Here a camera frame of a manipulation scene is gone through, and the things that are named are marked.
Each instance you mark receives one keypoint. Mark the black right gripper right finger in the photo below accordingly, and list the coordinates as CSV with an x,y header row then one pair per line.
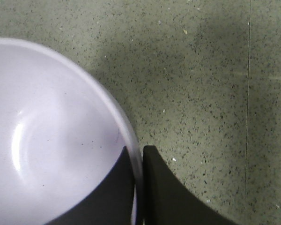
x,y
167,200

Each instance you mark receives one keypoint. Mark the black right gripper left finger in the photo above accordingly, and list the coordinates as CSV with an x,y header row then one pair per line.
x,y
110,203

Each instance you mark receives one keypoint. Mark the lilac plastic bowl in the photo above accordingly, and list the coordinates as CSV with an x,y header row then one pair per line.
x,y
61,132

